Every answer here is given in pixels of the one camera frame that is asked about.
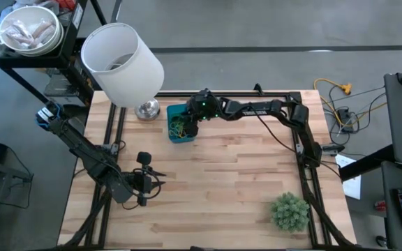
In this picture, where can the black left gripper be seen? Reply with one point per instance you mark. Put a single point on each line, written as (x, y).
(142, 184)

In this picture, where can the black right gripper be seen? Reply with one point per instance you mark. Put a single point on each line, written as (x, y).
(191, 127)

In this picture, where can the yellow rubber band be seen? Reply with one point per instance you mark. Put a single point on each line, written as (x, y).
(179, 133)

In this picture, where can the green rubber band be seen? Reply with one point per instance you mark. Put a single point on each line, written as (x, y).
(174, 121)

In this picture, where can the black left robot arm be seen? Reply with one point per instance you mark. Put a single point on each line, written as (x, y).
(82, 150)

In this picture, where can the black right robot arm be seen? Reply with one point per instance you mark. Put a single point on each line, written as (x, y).
(257, 108)

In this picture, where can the blue plastic bin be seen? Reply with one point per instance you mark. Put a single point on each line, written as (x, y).
(171, 139)

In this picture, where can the white shade silver table lamp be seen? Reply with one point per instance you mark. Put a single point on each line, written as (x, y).
(124, 80)

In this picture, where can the green artificial plant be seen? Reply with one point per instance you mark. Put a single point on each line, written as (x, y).
(290, 212)

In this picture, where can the black utility cart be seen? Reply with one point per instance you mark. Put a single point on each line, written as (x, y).
(65, 59)

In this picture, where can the black power strip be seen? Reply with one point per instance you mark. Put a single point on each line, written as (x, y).
(345, 120)

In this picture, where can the white paper sheet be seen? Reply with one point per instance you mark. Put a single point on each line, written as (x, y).
(352, 184)

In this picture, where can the red package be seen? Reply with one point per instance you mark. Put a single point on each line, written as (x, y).
(65, 4)

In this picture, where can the black desk beam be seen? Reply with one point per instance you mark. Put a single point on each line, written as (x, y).
(365, 164)

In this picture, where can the plastic wrapped sausage pack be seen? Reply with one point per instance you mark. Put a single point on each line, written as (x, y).
(26, 31)

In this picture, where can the white ceramic bowl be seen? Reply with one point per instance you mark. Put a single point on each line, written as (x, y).
(30, 14)

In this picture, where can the small red can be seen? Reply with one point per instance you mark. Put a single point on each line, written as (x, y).
(380, 205)

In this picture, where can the black computer mouse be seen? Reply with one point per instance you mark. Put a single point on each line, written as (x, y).
(381, 241)

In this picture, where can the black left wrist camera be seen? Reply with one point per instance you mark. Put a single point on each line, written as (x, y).
(144, 158)

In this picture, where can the black table-level camera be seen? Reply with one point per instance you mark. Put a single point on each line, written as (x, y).
(197, 248)

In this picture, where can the small black frame camera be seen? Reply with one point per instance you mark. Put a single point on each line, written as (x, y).
(333, 148)

